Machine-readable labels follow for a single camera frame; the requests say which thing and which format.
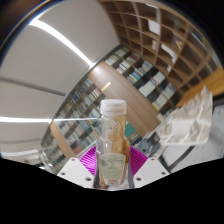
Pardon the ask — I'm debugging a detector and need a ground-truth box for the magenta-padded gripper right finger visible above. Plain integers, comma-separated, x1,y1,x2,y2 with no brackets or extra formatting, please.
128,145,168,189

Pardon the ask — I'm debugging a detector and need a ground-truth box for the clear bottle with white cap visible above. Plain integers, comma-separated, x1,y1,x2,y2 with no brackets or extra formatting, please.
95,98,131,189

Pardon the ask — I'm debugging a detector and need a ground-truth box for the narrow bookshelf full of books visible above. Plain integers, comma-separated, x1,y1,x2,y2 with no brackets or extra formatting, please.
103,46,178,113

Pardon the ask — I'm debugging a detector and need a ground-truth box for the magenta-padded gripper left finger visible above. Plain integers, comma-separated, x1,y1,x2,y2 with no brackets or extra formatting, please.
56,145,98,189

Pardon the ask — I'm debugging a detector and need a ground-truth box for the dark grey building model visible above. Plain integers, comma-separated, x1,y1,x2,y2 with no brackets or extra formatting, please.
137,131,164,158

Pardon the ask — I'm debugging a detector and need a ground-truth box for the curved wooden slat bench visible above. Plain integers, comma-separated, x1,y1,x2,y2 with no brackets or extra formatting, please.
176,66,224,108

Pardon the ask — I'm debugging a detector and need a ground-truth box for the straight ceiling light strip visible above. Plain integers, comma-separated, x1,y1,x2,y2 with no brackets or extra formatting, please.
29,19,94,66

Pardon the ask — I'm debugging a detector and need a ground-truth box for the open wooden cubby shelf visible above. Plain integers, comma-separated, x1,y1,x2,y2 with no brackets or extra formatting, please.
99,0,218,98

